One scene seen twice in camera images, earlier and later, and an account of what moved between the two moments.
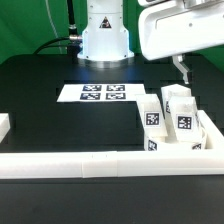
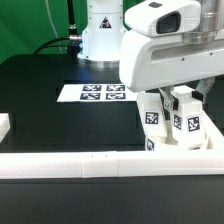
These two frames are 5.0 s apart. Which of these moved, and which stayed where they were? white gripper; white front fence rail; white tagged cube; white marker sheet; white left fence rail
Moved: white gripper; white tagged cube
Stayed: white left fence rail; white marker sheet; white front fence rail
